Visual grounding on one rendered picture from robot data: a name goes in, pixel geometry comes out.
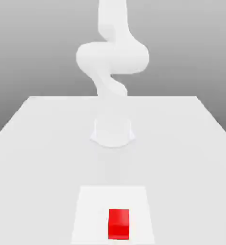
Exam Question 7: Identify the small red cube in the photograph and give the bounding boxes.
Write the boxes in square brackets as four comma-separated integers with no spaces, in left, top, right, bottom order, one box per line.
[108,208,130,240]

